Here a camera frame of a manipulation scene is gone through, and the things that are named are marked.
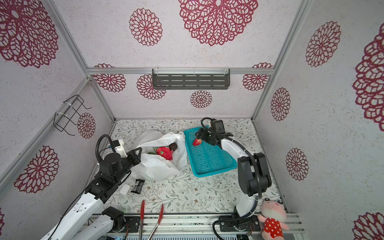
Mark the black wire wall rack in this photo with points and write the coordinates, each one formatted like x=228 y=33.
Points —
x=65 y=117

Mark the red dragon fruit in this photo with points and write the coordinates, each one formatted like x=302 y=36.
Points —
x=165 y=152

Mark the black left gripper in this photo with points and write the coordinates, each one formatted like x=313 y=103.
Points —
x=136 y=159

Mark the teal plastic basket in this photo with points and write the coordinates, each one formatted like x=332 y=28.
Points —
x=207 y=160

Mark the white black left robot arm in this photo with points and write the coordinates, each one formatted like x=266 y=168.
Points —
x=95 y=195

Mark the dark purple fruit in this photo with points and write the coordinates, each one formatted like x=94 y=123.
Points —
x=173 y=147

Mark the black snack packet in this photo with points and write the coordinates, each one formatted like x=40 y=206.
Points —
x=137 y=189

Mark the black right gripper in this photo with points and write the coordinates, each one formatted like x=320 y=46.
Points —
x=205 y=132

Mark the dark grey wall shelf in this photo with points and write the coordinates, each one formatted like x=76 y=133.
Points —
x=191 y=80

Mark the pink plush toy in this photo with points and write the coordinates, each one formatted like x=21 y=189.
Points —
x=273 y=216

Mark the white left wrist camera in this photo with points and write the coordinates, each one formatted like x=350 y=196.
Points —
x=120 y=147

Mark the white earbuds case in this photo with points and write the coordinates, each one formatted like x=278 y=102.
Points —
x=125 y=189

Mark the white plastic bag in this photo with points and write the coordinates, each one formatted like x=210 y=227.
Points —
x=154 y=167

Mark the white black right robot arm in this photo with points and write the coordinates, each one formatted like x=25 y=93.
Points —
x=253 y=172

